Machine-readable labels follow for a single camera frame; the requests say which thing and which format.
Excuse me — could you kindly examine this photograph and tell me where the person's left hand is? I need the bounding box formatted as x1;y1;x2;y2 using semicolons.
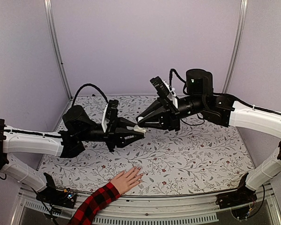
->
110;166;143;195

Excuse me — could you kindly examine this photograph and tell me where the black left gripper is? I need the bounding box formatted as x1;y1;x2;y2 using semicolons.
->
77;114;146;152

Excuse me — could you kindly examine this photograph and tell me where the clear nail polish bottle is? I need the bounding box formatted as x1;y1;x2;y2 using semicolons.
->
133;125;147;134

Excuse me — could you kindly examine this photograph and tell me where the aluminium front frame rail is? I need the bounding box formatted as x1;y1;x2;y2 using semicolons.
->
10;183;281;225

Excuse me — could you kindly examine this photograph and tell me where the aluminium corner post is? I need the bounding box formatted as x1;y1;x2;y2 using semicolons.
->
44;0;73;99
222;0;248;93

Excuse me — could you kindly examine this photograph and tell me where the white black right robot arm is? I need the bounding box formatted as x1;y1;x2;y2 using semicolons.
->
136;68;281;204

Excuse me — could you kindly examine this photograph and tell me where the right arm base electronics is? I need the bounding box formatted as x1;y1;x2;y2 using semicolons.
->
215;172;257;220

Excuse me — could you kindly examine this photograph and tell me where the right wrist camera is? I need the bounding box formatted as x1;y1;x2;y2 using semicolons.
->
150;76;178;109

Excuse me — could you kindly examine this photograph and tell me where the red black plaid sleeve forearm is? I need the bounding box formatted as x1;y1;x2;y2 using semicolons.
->
67;182;120;225

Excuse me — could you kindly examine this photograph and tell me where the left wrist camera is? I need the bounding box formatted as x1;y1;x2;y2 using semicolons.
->
101;100;119;133

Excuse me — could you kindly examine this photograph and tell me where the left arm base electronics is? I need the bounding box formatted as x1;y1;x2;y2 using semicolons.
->
36;173;77;209

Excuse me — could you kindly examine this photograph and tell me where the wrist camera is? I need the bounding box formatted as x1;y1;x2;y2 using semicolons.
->
150;76;178;109
101;100;119;133

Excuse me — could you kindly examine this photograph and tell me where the aluminium corner post left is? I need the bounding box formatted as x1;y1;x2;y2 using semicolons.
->
44;0;73;99

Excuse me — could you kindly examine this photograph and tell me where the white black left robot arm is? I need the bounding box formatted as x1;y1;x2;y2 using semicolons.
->
0;105;146;203

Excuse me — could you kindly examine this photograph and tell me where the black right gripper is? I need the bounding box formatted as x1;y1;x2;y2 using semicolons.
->
136;95;206;131

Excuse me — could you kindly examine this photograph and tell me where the aluminium corner post right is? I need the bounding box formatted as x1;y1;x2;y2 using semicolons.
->
222;0;248;93

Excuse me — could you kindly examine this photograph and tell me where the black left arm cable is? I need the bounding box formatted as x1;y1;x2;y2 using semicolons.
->
71;83;110;110

